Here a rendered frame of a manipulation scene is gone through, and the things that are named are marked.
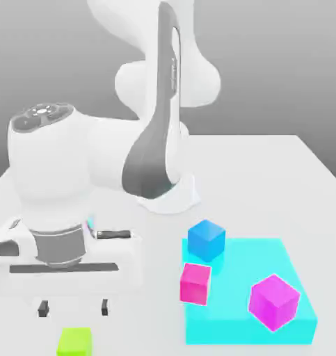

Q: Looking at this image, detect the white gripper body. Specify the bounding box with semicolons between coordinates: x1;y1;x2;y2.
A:
0;237;144;300

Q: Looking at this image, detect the small lime green cube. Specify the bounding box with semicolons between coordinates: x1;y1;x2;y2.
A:
56;327;93;356

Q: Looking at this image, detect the small pink cube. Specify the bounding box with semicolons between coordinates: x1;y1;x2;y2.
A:
179;262;212;307

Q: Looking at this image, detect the small blue cube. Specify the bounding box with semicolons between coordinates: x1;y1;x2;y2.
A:
187;218;227;263

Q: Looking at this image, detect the small purple cube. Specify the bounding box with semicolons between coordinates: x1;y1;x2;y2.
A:
248;273;301;333

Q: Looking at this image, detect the large cyan box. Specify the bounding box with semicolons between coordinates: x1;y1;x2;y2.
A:
182;237;319;346

